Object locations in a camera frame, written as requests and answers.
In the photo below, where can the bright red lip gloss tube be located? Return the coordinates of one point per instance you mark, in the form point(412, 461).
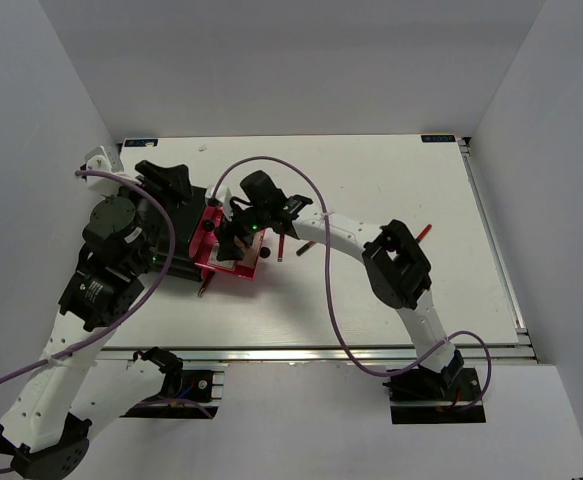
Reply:
point(424, 233)

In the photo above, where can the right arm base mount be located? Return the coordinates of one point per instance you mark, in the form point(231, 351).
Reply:
point(417, 400)

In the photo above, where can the clear multicolour eyeshadow palette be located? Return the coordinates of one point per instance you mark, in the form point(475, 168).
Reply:
point(251, 253)

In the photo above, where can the blue logo sticker left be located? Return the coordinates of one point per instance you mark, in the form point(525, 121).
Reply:
point(140, 143)

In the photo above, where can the black drawer organizer box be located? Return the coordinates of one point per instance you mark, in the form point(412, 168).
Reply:
point(185, 218)

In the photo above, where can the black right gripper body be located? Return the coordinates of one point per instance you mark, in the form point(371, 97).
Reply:
point(244, 224)

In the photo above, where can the black round drawer knob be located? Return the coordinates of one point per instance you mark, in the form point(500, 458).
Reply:
point(264, 252)

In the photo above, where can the red lip gloss under tray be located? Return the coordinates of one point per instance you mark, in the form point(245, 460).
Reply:
point(205, 284)

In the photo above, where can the pink drawer tray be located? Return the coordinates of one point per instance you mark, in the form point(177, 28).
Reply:
point(211, 250)

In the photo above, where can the blue logo sticker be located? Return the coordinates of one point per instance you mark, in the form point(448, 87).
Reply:
point(437, 138)
point(140, 143)

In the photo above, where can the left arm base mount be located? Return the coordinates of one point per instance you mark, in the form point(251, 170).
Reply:
point(194, 394)

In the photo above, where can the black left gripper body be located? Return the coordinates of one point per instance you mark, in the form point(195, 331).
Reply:
point(147, 248)

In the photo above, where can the orange lip gloss black cap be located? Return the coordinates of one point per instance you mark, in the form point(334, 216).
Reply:
point(305, 248)

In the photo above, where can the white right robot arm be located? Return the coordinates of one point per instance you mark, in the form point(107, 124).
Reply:
point(396, 267)

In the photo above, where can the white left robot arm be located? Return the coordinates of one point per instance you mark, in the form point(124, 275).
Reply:
point(47, 431)

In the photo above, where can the aluminium table edge rail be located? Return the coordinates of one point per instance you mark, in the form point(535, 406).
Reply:
point(509, 354)

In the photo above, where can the dark red lip gloss tube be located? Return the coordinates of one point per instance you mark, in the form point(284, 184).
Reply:
point(281, 246)

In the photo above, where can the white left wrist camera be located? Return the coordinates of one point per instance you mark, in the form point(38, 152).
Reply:
point(104, 158)

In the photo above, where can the blue logo sticker right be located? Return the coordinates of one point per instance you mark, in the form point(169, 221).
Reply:
point(437, 138)

